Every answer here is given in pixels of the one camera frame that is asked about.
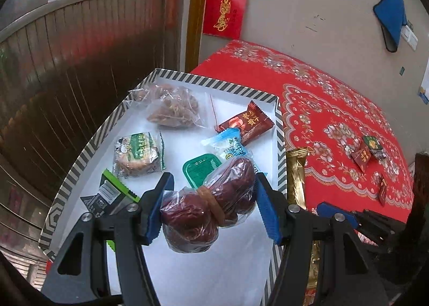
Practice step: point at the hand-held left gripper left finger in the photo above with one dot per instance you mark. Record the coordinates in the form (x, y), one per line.
(159, 205)

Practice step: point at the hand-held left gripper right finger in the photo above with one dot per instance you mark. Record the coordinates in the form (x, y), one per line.
(266, 212)

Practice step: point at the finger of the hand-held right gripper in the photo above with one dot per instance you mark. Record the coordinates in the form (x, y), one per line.
(378, 217)
(330, 209)

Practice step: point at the clear bag of red dates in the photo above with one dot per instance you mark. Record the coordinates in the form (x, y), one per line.
(187, 222)

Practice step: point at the green jelly cup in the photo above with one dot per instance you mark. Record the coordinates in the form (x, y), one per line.
(197, 168)

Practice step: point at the green and black snack packet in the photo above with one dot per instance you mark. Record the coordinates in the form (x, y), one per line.
(107, 192)

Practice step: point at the white box with striped rim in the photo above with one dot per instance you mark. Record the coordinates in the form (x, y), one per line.
(201, 276)

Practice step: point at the clear bag of nuts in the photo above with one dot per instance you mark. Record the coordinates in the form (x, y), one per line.
(171, 105)

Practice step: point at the small red snack packet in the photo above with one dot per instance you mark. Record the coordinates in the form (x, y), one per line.
(362, 158)
(382, 192)

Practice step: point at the gold snack bar packet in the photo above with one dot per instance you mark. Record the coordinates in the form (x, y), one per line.
(296, 178)

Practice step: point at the green biscuit packet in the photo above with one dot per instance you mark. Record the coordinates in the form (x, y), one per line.
(137, 155)

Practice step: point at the dark green snack packet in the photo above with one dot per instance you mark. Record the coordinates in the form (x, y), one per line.
(372, 143)

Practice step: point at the light blue snack packet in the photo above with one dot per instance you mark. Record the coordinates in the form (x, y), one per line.
(228, 145)

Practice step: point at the red-brown snack packet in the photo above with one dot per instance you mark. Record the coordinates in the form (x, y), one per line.
(248, 121)

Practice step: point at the thin red strip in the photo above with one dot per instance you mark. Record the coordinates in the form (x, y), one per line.
(212, 111)

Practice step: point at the red patterned tablecloth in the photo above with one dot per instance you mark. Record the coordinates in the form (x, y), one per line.
(318, 98)

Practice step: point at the brown slatted door panel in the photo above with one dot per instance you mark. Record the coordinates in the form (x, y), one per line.
(67, 75)

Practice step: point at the blue hanging cloth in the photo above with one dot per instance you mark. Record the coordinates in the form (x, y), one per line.
(392, 11)

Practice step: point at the white wall paper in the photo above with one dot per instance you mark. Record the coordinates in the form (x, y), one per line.
(425, 85)

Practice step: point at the white wall socket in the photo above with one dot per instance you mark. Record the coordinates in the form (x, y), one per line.
(410, 36)

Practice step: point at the wooden door frame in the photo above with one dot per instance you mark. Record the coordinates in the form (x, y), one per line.
(197, 14)

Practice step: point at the red wall poster gold print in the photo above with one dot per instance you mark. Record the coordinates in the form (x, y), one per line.
(224, 8)

